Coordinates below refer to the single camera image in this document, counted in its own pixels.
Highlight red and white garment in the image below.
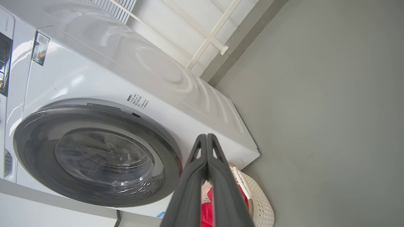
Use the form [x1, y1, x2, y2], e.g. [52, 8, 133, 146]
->
[201, 181, 250, 227]

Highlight white window blinds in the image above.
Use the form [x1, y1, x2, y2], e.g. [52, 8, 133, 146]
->
[79, 0, 138, 24]

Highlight white front-load washing machine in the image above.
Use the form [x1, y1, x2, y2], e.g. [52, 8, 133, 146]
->
[0, 0, 261, 218]

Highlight grey concrete ledge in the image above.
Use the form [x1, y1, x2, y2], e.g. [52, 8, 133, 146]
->
[200, 0, 289, 87]

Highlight white metal railing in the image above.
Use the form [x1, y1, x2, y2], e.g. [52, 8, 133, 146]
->
[107, 0, 243, 70]

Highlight cream laundry basket brown rim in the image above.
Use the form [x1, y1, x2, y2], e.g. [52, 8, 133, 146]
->
[229, 162, 275, 227]

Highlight round black washer door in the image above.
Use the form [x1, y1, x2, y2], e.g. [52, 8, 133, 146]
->
[13, 98, 183, 208]

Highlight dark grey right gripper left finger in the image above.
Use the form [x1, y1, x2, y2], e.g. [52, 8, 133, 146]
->
[160, 134, 208, 227]

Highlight QR code sticker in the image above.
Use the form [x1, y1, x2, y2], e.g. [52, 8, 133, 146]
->
[32, 32, 50, 66]

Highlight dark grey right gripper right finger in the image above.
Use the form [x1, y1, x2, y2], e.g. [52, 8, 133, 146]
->
[207, 133, 255, 227]

